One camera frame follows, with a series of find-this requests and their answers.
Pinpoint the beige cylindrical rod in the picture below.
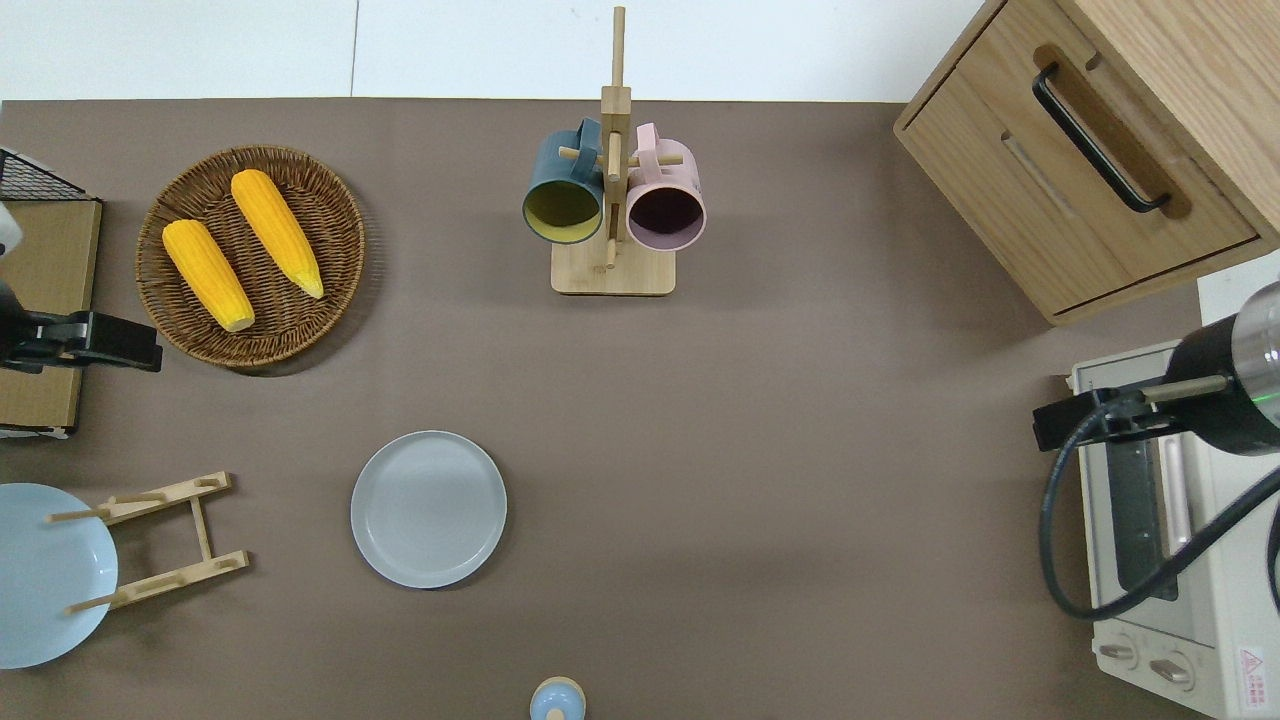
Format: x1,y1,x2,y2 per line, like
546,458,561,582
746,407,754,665
1140,375,1230,405

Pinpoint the black drawer handle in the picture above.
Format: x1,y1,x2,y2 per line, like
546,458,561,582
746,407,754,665
1032,63,1172,215

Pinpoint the gray round plate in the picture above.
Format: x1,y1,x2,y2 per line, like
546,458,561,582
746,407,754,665
350,430,508,590

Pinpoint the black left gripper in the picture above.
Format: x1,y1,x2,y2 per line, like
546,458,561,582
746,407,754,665
0,309,164,375

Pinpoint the black wire rack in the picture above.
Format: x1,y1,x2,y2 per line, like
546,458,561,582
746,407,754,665
0,147,100,204

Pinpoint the silver oven door handle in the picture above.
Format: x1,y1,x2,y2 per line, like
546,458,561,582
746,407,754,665
1160,434,1194,563

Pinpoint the wooden plate rack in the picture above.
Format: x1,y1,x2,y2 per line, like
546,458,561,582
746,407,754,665
44,472,251,615

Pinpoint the wooden drawer cabinet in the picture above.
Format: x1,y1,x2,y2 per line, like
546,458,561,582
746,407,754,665
893,0,1280,327

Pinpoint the cream toaster oven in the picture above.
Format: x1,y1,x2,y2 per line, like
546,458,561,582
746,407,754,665
1065,339,1280,720

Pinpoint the brown wooden board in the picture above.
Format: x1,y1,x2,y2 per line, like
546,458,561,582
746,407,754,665
0,198,104,434

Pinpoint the dark teal mug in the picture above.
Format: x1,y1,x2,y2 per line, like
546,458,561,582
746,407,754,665
522,118,606,245

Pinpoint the pink mug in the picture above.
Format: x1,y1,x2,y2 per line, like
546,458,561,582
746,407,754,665
626,123,707,252

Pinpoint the wooden mug tree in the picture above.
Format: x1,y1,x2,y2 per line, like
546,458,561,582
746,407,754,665
551,6,686,297

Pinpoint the light blue plate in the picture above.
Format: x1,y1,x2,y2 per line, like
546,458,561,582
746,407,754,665
0,483,119,670

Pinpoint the round wicker basket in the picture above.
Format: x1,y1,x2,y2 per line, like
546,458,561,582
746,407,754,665
136,146,367,369

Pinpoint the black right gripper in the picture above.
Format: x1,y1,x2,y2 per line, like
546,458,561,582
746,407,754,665
1033,388,1177,453

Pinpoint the long yellow corn cob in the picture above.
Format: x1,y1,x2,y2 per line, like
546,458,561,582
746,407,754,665
231,169,326,300

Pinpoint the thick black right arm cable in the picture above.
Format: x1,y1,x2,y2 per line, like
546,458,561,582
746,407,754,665
1038,398,1280,622

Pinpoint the short yellow corn cob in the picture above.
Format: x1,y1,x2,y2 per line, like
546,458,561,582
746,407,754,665
162,219,256,333

